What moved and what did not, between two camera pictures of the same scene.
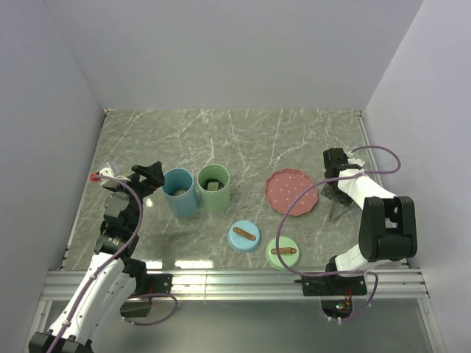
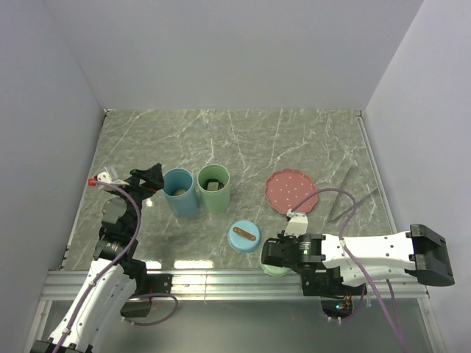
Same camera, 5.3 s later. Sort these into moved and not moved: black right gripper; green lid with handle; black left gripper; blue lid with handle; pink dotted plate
Moved: green lid with handle; black right gripper
Not moved: black left gripper; pink dotted plate; blue lid with handle
